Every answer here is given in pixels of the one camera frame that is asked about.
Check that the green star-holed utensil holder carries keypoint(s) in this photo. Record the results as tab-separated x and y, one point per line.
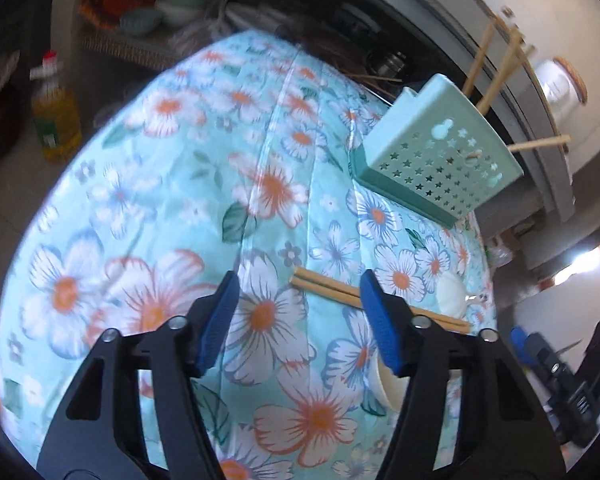
430	160

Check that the white bowl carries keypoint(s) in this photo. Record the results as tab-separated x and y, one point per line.
177	15

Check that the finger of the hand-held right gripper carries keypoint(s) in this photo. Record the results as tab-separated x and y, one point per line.
542	352

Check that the teal bowl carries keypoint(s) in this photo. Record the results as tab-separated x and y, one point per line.
140	22

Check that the woven round lid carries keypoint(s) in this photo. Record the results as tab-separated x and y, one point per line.
577	80

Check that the red snack packets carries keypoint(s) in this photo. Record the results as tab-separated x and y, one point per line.
110	2

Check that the bag with brown contents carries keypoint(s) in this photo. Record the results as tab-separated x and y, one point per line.
195	37

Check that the wicker tray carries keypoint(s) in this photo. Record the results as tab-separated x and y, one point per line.
130	50

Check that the bundle of wooden sticks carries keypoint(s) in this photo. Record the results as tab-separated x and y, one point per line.
375	80

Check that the green bowl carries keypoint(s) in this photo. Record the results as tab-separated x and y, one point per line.
185	1

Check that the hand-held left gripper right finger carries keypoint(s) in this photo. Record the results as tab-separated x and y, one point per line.
380	325

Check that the floral light blue blanket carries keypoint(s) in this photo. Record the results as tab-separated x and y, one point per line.
155	185

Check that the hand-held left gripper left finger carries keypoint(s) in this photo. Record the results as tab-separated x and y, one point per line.
217	320

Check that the cooking oil bottle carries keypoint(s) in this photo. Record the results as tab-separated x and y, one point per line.
57	120

